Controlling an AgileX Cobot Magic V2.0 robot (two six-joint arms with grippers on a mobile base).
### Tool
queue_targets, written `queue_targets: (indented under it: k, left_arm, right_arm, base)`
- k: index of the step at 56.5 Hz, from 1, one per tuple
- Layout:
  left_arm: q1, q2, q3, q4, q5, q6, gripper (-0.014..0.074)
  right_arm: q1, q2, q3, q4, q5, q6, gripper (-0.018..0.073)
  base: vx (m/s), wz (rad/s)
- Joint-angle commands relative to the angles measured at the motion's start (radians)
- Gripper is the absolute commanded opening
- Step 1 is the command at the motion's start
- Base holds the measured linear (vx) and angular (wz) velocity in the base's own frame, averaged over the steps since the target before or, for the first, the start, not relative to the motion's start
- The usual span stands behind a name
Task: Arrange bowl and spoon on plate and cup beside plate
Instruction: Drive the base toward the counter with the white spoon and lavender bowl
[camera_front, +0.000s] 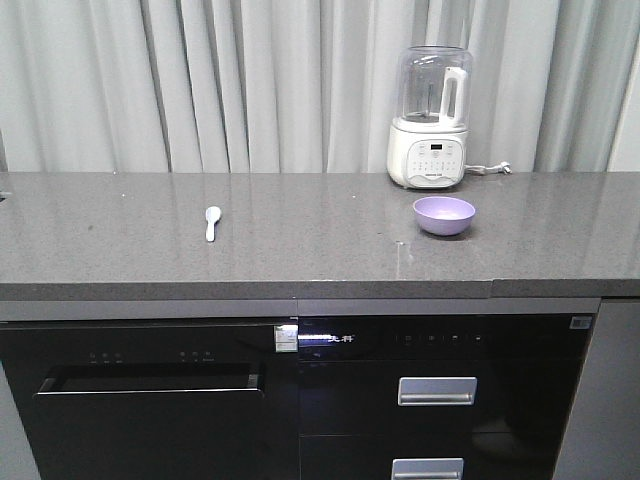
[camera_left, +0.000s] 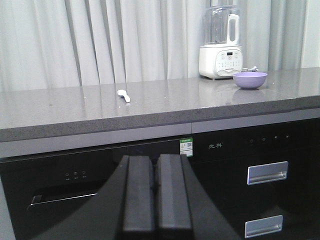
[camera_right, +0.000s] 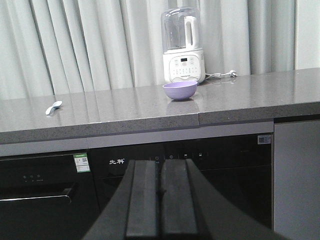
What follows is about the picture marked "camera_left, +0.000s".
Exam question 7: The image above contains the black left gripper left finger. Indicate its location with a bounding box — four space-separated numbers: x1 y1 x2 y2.
31 155 155 240

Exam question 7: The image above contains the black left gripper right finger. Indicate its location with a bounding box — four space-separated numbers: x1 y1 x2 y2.
155 154 240 240

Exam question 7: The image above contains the purple plastic bowl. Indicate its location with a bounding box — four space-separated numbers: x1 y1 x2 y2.
233 72 268 89

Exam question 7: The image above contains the white plastic spoon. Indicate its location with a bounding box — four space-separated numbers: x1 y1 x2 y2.
117 89 131 103

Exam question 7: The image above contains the black built-in dishwasher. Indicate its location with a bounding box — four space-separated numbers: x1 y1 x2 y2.
0 137 182 240

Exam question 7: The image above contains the black built-in drawer appliance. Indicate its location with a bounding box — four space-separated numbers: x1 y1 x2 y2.
190 118 320 240

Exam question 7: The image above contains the white blender with clear jar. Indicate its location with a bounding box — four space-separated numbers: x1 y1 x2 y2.
198 0 243 79

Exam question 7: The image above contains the white pleated curtain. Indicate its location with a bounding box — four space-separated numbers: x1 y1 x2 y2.
0 0 320 94

